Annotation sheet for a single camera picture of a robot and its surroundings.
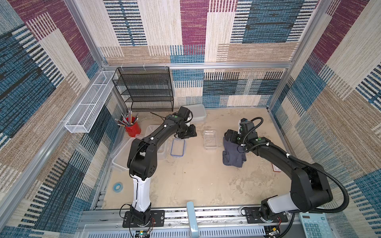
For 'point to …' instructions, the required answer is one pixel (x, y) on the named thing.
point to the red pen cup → (132, 127)
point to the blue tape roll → (118, 187)
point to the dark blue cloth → (233, 154)
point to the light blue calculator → (315, 225)
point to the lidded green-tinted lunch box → (199, 112)
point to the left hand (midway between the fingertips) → (194, 135)
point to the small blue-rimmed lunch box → (210, 140)
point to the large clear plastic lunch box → (162, 148)
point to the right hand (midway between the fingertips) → (232, 137)
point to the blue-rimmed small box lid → (177, 147)
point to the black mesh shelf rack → (147, 89)
